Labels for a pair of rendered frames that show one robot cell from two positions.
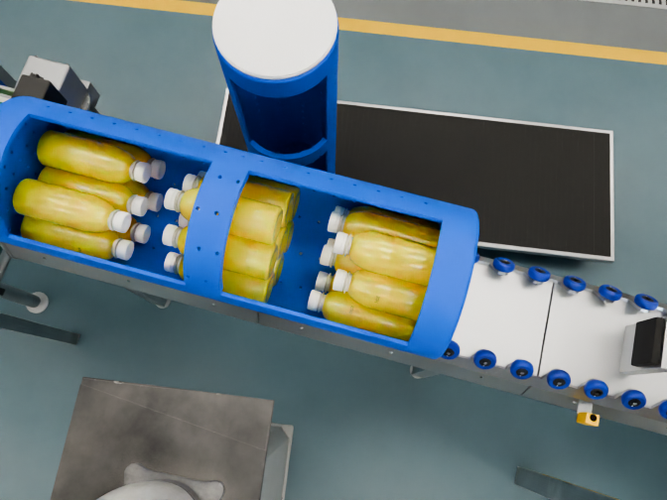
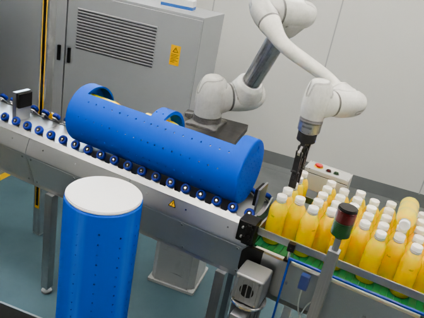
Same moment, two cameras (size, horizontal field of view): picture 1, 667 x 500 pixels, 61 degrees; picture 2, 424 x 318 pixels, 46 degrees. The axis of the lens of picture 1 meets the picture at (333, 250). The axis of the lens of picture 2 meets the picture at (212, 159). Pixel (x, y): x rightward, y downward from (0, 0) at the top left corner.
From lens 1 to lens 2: 2.44 m
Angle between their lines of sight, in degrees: 82
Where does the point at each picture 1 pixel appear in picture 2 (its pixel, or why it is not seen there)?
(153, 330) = not seen: outside the picture
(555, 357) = (50, 125)
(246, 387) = (168, 300)
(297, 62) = (101, 178)
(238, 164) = (154, 118)
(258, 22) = (113, 195)
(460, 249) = (89, 86)
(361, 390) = not seen: hidden behind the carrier
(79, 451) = (231, 138)
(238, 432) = not seen: hidden behind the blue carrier
